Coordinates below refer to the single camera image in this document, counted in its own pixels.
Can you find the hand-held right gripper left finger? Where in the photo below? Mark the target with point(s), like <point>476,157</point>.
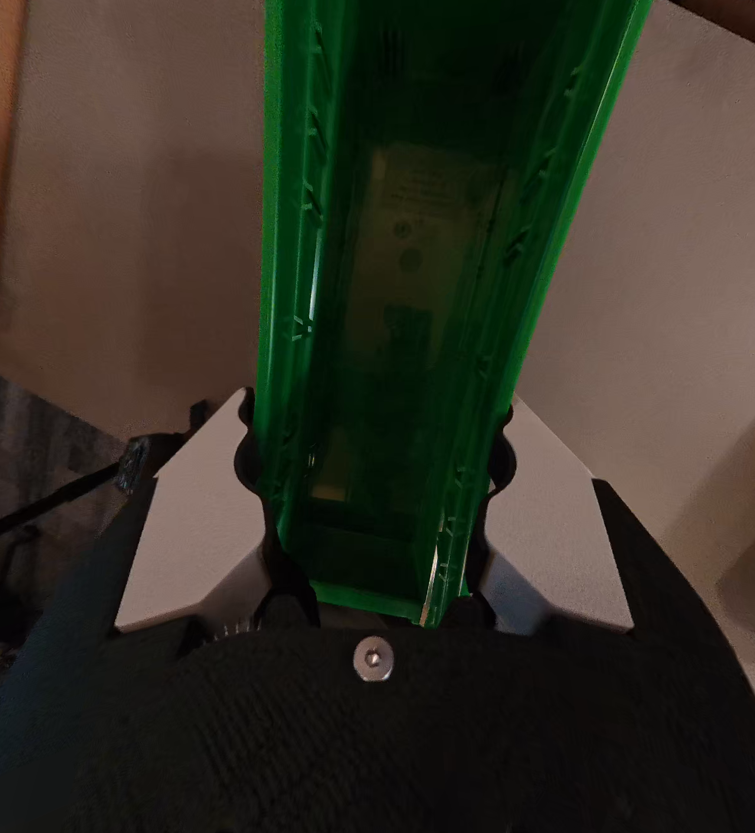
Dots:
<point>188,533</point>

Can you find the black office chair base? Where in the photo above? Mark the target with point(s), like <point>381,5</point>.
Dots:
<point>26,514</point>

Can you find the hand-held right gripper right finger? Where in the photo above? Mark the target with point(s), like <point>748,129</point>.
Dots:
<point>553,540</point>

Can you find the green plastic bin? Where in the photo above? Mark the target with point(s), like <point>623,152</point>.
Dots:
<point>416,260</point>

